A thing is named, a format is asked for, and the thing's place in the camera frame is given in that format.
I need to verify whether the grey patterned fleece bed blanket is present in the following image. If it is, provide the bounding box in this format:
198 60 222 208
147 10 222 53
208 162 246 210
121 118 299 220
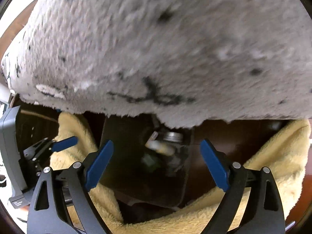
1 0 311 128

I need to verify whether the dark cardboard trash box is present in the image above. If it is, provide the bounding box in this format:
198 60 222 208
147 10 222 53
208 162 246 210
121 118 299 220
101 115 287 208

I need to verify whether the yellow fleece blanket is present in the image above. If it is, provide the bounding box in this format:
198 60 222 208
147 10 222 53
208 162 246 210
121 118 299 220
50 112 311 233

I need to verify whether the round pictured metal tin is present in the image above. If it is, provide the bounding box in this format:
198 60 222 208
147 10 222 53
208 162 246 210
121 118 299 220
163 132 183 143

